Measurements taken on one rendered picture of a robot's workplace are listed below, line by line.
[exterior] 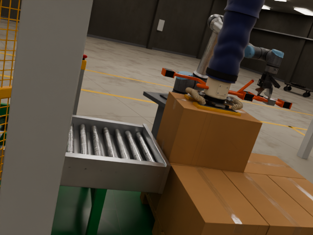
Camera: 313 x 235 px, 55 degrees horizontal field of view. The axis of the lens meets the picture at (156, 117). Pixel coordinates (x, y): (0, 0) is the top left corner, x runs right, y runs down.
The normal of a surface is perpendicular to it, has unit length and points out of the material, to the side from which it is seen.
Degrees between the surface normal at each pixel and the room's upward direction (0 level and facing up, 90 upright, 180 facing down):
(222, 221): 0
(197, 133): 90
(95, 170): 90
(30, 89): 90
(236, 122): 90
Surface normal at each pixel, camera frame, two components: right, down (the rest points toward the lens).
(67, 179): 0.25, 0.35
